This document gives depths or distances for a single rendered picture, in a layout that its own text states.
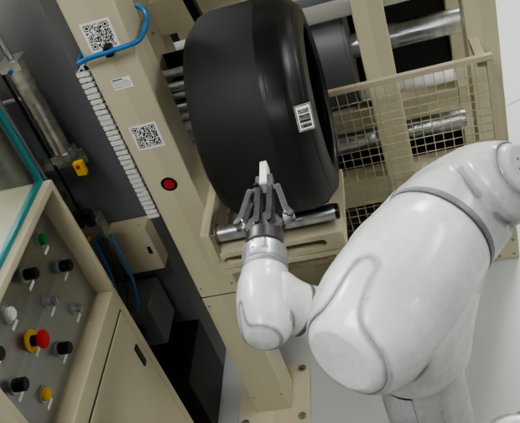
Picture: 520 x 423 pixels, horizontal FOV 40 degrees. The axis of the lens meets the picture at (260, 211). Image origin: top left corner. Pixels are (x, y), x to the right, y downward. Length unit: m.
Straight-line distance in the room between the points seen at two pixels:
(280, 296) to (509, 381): 1.44
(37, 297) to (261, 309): 0.65
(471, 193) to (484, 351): 1.91
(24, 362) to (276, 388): 1.13
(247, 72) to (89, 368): 0.80
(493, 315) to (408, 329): 2.09
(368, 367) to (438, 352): 0.08
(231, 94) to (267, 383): 1.22
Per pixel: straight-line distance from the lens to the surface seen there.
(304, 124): 1.60
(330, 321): 0.68
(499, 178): 0.77
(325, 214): 1.88
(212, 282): 2.17
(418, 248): 0.70
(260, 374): 2.48
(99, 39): 1.76
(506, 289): 2.85
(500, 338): 2.69
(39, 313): 1.71
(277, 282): 1.27
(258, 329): 1.23
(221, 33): 1.70
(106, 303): 1.92
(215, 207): 2.00
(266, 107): 1.60
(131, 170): 1.95
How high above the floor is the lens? 2.07
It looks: 36 degrees down
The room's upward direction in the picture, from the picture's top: 21 degrees counter-clockwise
